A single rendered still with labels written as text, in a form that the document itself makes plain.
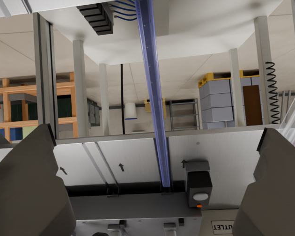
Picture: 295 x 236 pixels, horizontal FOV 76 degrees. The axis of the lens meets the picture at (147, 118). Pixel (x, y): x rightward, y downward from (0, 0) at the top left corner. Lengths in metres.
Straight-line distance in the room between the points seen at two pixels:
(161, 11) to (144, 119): 7.39
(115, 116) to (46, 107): 7.38
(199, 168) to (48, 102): 0.46
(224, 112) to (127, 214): 3.65
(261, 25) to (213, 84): 3.22
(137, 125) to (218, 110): 4.58
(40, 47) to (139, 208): 0.53
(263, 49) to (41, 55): 0.70
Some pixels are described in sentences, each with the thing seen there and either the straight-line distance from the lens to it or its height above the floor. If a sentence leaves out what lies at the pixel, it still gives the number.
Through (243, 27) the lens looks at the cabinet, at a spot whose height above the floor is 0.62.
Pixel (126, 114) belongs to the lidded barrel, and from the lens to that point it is 7.31.
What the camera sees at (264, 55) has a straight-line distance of 0.76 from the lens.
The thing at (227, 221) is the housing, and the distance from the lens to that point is 0.54.
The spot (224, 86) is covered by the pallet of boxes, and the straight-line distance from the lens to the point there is 4.03.
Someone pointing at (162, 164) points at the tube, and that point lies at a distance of 0.32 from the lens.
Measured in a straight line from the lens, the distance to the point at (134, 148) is 0.30.
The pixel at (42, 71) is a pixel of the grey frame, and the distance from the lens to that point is 0.66.
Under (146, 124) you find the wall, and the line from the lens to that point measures 7.87.
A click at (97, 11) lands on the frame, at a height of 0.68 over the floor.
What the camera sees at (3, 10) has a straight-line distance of 0.22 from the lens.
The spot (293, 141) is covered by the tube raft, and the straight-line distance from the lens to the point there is 0.34.
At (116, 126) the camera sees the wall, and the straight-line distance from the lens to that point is 7.95.
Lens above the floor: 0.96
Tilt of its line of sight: 3 degrees down
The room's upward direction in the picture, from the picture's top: 176 degrees clockwise
